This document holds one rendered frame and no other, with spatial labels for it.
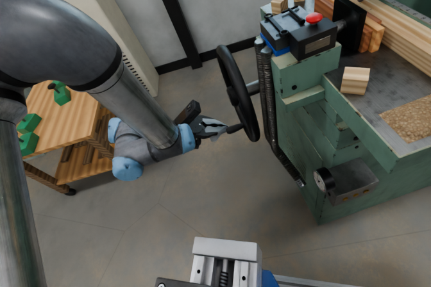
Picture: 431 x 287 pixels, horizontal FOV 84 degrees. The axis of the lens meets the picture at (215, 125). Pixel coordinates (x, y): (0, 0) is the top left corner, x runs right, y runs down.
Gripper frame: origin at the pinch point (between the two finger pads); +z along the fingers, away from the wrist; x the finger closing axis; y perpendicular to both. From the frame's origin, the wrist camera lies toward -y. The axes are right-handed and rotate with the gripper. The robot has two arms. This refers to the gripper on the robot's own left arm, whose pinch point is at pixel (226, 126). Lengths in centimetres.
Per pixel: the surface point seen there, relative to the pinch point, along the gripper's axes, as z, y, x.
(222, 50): -7.5, -25.9, -1.1
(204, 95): 21, 64, -96
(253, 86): 3.3, -17.1, 0.9
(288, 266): 38, 59, 31
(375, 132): 12.8, -29.8, 29.5
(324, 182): 17.7, -8.2, 26.7
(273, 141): 11.8, -3.7, 9.8
